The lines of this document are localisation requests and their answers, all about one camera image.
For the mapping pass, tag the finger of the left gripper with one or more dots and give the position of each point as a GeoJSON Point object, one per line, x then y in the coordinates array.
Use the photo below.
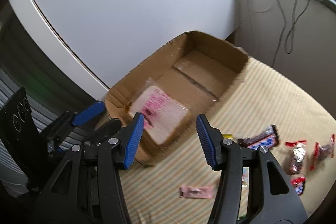
{"type": "Point", "coordinates": [88, 112]}
{"type": "Point", "coordinates": [106, 131]}

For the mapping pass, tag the clear purple snack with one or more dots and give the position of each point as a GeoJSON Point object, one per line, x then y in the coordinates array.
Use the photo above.
{"type": "Point", "coordinates": [322, 152]}

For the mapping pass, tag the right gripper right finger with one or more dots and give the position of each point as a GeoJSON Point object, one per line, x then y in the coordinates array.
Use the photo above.
{"type": "Point", "coordinates": [271, 196]}

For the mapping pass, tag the red date snack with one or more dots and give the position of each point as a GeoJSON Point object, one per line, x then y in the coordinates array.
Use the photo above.
{"type": "Point", "coordinates": [297, 153]}

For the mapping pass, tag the pink small sachet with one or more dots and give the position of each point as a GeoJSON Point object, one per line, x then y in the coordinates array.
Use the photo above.
{"type": "Point", "coordinates": [196, 192]}

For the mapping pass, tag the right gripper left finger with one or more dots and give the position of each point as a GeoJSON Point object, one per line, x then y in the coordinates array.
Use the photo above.
{"type": "Point", "coordinates": [85, 187]}

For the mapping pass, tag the snickers bar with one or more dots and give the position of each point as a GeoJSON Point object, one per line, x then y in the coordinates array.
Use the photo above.
{"type": "Point", "coordinates": [298, 182]}
{"type": "Point", "coordinates": [268, 138]}

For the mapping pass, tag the brown cardboard box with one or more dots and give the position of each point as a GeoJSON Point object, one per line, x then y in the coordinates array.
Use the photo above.
{"type": "Point", "coordinates": [195, 69]}

